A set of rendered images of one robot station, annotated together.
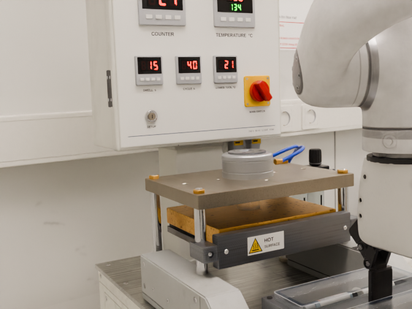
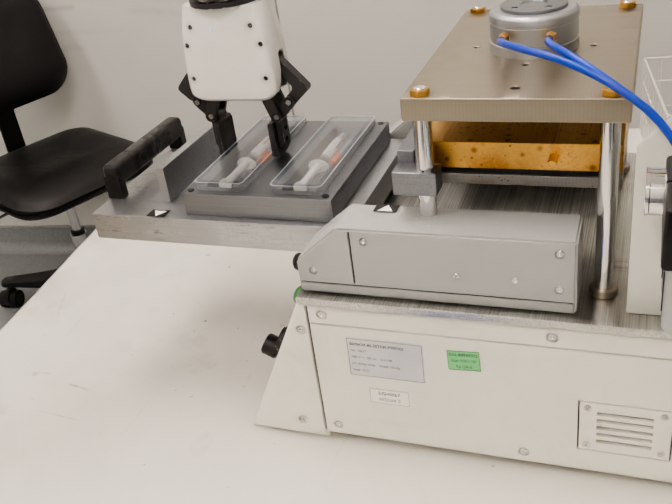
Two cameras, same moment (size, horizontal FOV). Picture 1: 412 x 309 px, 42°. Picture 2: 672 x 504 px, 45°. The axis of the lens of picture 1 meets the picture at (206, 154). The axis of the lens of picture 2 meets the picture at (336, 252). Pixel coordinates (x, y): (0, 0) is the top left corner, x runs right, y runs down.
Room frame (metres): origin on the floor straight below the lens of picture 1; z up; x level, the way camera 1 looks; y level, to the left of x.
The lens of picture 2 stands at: (1.27, -0.67, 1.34)
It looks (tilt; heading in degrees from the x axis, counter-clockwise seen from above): 30 degrees down; 142
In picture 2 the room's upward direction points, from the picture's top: 8 degrees counter-clockwise
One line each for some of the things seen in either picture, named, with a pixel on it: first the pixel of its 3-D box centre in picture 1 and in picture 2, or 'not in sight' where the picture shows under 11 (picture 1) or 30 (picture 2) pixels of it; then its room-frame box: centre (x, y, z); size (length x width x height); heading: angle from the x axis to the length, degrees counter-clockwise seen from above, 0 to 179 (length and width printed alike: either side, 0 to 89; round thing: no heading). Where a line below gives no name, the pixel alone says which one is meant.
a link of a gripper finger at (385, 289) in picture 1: (372, 271); (286, 124); (0.60, -0.19, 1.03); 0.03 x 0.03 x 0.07; 28
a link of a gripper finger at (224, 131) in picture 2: not in sight; (214, 123); (0.52, -0.23, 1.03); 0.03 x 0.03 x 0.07; 28
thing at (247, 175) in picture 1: (247, 187); (566, 80); (0.86, -0.07, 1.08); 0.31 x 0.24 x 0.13; 118
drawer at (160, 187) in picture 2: not in sight; (255, 173); (0.56, -0.21, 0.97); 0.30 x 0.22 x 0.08; 28
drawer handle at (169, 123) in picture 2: not in sight; (146, 155); (0.44, -0.27, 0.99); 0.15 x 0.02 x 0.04; 118
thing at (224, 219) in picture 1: (252, 202); (531, 94); (0.83, -0.07, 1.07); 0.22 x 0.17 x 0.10; 118
